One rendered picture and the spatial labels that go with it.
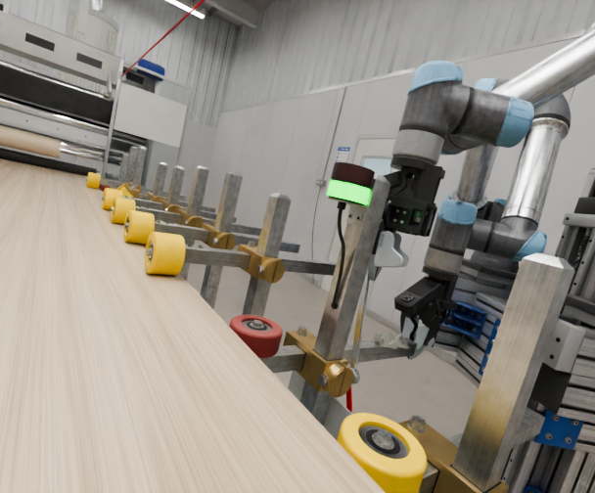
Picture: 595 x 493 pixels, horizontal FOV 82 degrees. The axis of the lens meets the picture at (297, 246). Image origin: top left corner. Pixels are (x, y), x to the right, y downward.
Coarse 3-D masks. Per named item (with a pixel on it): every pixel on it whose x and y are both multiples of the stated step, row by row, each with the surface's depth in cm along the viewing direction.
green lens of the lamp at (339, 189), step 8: (336, 184) 48; (344, 184) 47; (352, 184) 47; (328, 192) 49; (336, 192) 48; (344, 192) 47; (352, 192) 47; (360, 192) 47; (368, 192) 48; (352, 200) 47; (360, 200) 48
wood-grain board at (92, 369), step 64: (0, 192) 109; (64, 192) 144; (0, 256) 55; (64, 256) 63; (128, 256) 73; (0, 320) 37; (64, 320) 40; (128, 320) 44; (192, 320) 49; (0, 384) 28; (64, 384) 30; (128, 384) 32; (192, 384) 34; (256, 384) 37; (0, 448) 22; (64, 448) 23; (128, 448) 25; (192, 448) 26; (256, 448) 28; (320, 448) 30
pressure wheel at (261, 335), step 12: (240, 324) 50; (252, 324) 51; (264, 324) 53; (276, 324) 54; (240, 336) 48; (252, 336) 48; (264, 336) 48; (276, 336) 49; (252, 348) 48; (264, 348) 49; (276, 348) 50
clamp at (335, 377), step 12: (288, 336) 61; (300, 336) 61; (312, 336) 62; (300, 348) 58; (312, 348) 57; (312, 360) 55; (324, 360) 54; (336, 360) 55; (300, 372) 57; (312, 372) 55; (324, 372) 53; (336, 372) 52; (348, 372) 53; (312, 384) 55; (324, 384) 52; (336, 384) 52; (348, 384) 54; (336, 396) 53
